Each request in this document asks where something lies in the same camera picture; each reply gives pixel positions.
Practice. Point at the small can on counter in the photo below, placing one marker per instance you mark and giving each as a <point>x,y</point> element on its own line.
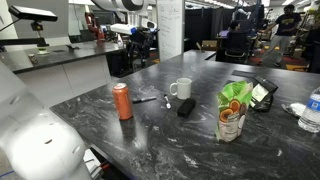
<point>33,59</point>

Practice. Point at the cardboard box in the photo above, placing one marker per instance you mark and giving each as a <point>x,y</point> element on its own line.
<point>209,45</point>

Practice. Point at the white whiteboard panel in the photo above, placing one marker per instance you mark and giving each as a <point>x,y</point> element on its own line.
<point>170,28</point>

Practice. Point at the black whiteboard eraser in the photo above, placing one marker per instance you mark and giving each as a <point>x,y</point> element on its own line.
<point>186,107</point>

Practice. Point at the white Expo marker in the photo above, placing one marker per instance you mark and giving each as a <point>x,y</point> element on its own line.
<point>167,101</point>

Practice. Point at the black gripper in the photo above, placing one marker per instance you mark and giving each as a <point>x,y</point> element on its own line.
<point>144,37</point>

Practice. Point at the flat black mat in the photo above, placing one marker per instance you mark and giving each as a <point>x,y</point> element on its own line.
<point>243,73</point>

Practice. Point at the black slim marker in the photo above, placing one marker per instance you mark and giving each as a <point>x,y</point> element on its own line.
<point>144,99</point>

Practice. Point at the red machine part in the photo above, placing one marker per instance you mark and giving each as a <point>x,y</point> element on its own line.
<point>95,26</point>

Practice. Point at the clear plastic water bottle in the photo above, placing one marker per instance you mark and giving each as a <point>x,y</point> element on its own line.
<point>310,111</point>

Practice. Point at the black camera on stand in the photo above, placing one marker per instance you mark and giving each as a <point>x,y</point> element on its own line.
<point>32,13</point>

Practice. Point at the green coconut snack bag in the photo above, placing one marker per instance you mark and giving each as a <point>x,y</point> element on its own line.
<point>232,115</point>

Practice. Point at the black pouch with white label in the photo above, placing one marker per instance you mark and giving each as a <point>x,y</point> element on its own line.
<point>263,93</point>

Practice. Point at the white cabinet with dark counter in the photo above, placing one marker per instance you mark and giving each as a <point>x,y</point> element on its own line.
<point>63,70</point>

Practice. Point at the white ceramic mug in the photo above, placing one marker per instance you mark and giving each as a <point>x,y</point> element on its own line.
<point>183,88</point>

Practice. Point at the black office chair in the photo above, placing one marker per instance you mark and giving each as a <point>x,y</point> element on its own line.
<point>236,45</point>

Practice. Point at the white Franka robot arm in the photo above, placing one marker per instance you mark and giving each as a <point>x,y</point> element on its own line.
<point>40,146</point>

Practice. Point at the orange soda can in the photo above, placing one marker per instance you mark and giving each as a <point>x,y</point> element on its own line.
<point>122,101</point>

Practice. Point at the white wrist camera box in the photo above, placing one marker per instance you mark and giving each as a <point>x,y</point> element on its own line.
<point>122,28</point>

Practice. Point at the person in dark shirt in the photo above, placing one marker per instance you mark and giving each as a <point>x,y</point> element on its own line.
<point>285,28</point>

